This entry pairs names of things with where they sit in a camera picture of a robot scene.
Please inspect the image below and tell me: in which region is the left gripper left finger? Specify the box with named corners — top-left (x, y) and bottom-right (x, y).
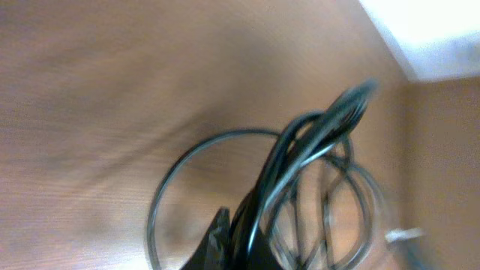
top-left (181, 207), bottom-right (230, 270)

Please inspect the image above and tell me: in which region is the black usb cable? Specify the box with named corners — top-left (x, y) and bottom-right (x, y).
top-left (145, 77), bottom-right (428, 270)

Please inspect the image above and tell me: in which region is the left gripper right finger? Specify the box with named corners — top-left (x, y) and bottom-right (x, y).
top-left (232, 191), bottom-right (283, 270)

